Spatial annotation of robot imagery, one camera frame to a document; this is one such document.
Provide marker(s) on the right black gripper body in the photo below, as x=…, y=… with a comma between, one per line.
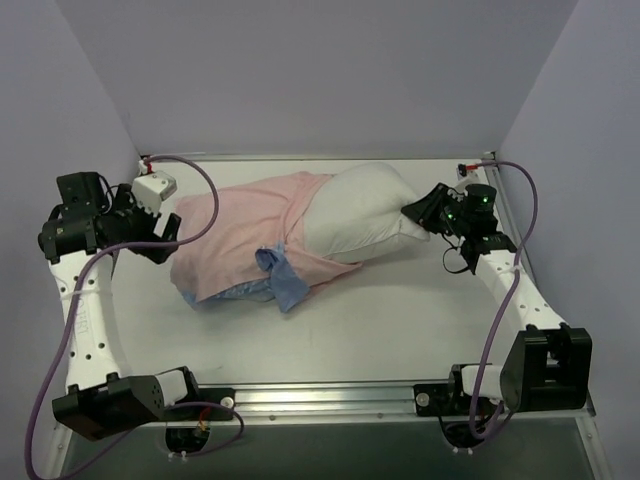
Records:
x=441, y=212

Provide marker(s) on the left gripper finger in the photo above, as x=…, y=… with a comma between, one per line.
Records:
x=171, y=229
x=155, y=252

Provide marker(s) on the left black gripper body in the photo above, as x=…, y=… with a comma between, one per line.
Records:
x=151, y=232

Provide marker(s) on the white pillow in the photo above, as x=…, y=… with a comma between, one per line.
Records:
x=356, y=215

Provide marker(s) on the blue pink printed pillowcase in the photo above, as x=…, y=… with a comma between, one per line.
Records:
x=252, y=245

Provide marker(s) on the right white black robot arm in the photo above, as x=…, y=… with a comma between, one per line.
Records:
x=547, y=367

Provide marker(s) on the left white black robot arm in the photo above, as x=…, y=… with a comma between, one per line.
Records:
x=93, y=346

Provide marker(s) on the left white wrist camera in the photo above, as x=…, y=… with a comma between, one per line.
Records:
x=151, y=190

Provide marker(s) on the back aluminium rail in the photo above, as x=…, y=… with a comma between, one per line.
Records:
x=203, y=156

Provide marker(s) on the aluminium rail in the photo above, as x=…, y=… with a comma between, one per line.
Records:
x=510, y=220
x=320, y=397
x=203, y=156

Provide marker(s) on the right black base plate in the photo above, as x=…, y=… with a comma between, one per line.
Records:
x=433, y=399

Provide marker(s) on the front aluminium rail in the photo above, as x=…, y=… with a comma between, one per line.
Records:
x=320, y=397

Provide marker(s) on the right side aluminium rail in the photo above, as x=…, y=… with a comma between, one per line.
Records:
x=510, y=220

